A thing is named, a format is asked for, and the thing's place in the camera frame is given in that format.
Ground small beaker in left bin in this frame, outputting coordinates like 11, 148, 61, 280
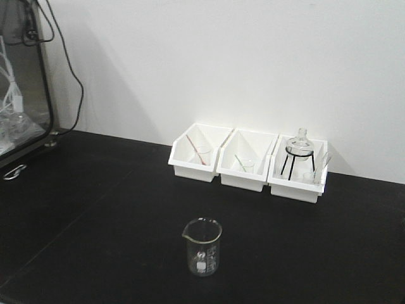
197, 146, 211, 165

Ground small beaker in bin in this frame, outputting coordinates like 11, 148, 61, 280
242, 159, 255, 174
302, 172, 315, 184
197, 146, 211, 165

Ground left white storage bin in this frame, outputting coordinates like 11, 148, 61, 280
168, 123, 233, 182

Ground white storage bin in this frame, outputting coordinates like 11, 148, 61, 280
168, 123, 233, 182
267, 135, 328, 203
216, 129, 278, 192

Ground red-tipped dropper pipette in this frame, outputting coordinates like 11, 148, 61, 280
186, 134, 207, 165

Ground middle white storage bin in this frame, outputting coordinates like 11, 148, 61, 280
216, 129, 278, 192

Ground small beaker in middle bin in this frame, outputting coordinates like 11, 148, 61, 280
242, 159, 255, 174

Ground clear glass alcohol lamp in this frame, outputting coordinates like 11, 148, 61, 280
285, 127, 315, 161

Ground right white storage bin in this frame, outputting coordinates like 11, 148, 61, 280
267, 135, 328, 203

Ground small beaker in right bin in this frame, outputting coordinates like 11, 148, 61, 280
302, 172, 315, 184

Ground black metal tripod stand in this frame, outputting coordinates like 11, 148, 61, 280
280, 146, 317, 181

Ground clear glass rods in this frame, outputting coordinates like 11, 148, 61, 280
313, 152, 332, 184

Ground black framed glass enclosure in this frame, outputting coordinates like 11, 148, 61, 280
1, 1, 54, 167

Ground silver metal ring handle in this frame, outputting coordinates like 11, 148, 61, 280
3, 164, 27, 181

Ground white tubing inside enclosure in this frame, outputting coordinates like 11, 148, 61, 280
1, 36, 24, 114

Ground black power cable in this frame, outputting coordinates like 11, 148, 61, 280
18, 0, 85, 134

